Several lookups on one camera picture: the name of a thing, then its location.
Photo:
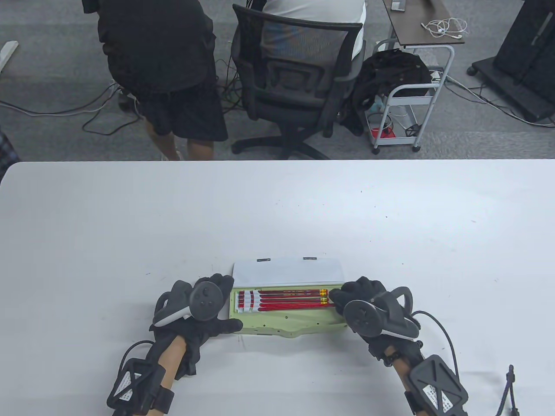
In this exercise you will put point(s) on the person's right hand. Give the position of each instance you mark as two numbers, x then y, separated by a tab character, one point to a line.
362	288

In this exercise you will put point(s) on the person's left hand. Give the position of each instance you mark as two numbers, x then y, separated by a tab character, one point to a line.
204	329

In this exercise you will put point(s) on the red pencil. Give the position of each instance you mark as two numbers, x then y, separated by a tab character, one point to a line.
295	291
295	299
295	295
295	306
295	303

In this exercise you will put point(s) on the green panda pencil case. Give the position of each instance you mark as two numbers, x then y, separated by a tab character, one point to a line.
299	323

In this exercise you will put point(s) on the person's right forearm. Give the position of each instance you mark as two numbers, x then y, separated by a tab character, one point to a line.
401	368

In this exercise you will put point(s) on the person's left forearm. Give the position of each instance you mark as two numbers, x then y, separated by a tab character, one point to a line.
171	357

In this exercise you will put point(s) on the black white hand controller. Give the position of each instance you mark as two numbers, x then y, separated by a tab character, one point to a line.
362	318
206	301

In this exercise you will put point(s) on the small red container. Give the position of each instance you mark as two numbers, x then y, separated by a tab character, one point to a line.
387	132

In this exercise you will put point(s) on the white rolling cart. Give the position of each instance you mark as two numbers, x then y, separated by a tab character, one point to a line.
412	100

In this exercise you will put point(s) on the black mesh office chair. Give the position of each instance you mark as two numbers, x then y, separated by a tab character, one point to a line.
295	95

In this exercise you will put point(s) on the black bag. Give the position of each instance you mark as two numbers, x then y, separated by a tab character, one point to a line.
399	69

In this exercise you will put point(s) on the white power adapter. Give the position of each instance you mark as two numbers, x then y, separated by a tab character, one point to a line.
435	76

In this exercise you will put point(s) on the brown wooden side table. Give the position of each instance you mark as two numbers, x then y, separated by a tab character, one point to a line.
416	32

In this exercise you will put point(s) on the small grey device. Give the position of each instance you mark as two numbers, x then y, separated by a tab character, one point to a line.
399	5

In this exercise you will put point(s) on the black wheeled stand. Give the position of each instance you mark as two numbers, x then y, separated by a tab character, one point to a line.
524	43

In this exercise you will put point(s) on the white table foot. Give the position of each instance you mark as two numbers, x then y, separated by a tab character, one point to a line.
8	52

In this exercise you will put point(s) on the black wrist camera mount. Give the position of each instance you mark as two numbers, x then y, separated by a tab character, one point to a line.
134	385
435	385

